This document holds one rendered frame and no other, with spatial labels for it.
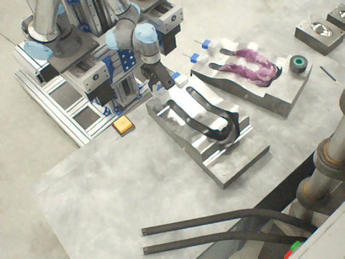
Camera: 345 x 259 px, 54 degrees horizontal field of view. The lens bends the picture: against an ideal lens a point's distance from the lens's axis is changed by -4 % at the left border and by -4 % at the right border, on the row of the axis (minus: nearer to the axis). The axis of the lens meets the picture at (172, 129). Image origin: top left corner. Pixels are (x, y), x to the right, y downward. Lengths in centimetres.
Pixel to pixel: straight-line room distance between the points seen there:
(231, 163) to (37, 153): 169
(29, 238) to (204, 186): 140
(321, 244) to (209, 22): 274
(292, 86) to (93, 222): 100
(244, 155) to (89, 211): 66
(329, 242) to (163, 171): 92
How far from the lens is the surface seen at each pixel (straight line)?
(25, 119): 297
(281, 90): 155
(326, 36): 192
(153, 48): 133
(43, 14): 134
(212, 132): 139
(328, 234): 69
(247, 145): 144
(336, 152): 93
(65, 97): 265
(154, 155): 151
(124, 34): 134
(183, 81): 157
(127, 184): 147
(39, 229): 247
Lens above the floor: 211
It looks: 57 degrees down
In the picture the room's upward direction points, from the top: 12 degrees counter-clockwise
